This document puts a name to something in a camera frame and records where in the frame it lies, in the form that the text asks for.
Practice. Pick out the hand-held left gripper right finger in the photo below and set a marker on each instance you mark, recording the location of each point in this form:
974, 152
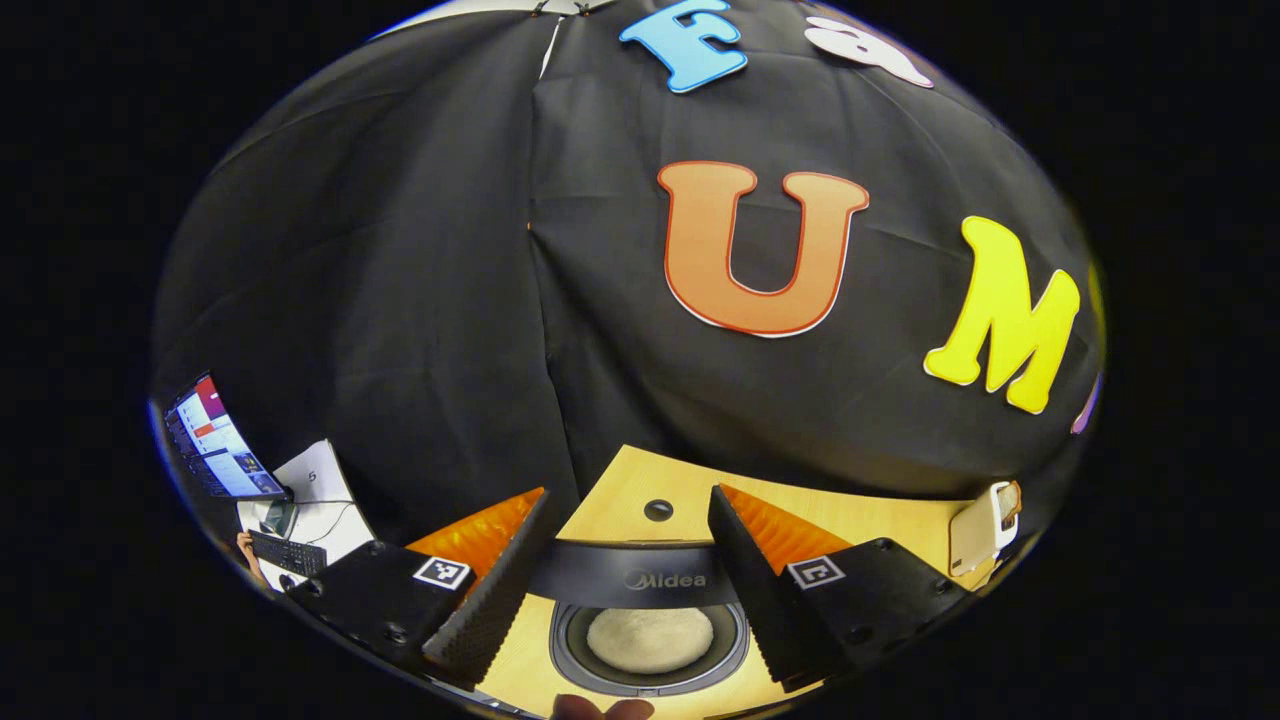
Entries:
760, 600

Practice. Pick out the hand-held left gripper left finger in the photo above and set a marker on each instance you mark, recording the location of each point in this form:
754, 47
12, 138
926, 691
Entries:
500, 600

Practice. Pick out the dark grey rice cooker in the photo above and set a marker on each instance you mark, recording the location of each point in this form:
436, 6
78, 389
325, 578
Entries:
640, 575

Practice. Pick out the black table grommet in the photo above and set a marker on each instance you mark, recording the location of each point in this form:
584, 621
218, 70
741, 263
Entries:
658, 510

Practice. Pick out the white side table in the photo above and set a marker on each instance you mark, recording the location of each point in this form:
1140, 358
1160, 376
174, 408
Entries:
325, 480

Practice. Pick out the black keyboard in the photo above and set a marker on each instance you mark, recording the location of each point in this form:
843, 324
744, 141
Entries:
290, 553

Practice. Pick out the white toaster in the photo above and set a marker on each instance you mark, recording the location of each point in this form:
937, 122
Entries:
975, 540

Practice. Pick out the white bread slice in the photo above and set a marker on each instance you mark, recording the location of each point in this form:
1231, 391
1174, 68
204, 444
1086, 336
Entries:
1010, 500

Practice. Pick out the computer monitor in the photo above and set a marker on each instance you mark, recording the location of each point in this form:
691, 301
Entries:
220, 445

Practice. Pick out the black backdrop cloth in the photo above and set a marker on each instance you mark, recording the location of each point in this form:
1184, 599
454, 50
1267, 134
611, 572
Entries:
450, 250

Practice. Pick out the row of black cloth clips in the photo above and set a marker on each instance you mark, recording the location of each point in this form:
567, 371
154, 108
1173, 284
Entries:
541, 8

